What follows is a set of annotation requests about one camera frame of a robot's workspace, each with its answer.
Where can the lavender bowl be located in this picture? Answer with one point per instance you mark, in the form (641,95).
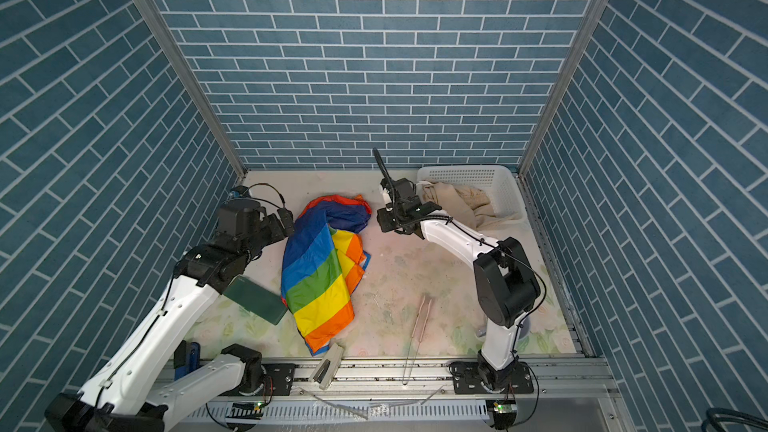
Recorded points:
(522,327)

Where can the dark green rectangular block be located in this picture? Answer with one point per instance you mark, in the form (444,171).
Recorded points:
(255,299)

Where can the aluminium front rail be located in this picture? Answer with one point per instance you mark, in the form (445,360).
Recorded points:
(376,379)

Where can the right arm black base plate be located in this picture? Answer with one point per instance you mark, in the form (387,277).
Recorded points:
(492,379)

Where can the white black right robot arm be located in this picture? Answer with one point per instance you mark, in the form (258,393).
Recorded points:
(507,287)

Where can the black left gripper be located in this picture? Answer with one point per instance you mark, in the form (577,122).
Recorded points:
(276,229)

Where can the rainbow striped shorts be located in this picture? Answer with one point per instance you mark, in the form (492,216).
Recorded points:
(323,263)

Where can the white plastic laundry basket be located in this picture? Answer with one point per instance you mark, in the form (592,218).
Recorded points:
(496,181)

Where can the beige shorts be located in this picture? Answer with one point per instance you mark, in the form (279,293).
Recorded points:
(469,205)

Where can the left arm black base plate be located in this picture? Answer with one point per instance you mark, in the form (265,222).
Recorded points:
(267,380)

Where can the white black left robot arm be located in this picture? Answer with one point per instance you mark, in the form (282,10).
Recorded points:
(122,395)

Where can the blue handheld tool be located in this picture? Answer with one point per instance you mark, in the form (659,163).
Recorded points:
(186,358)

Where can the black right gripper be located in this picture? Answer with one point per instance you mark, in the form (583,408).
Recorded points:
(383,217)

